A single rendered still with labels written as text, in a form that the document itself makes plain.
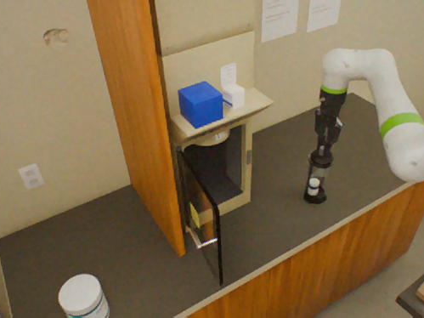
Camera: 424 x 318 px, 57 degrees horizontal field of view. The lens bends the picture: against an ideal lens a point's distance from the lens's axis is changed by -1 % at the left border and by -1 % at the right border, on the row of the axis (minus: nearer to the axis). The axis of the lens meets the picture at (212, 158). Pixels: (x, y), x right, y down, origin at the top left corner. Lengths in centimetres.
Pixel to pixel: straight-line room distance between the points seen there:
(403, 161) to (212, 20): 64
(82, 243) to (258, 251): 71
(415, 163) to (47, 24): 120
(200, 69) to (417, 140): 63
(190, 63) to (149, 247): 77
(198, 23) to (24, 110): 75
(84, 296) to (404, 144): 104
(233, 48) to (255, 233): 75
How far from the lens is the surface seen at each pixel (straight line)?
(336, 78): 138
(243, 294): 166
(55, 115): 161
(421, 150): 108
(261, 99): 130
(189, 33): 116
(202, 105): 114
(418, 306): 156
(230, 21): 122
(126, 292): 151
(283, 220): 167
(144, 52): 101
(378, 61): 138
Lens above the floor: 220
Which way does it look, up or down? 40 degrees down
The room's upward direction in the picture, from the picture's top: 3 degrees counter-clockwise
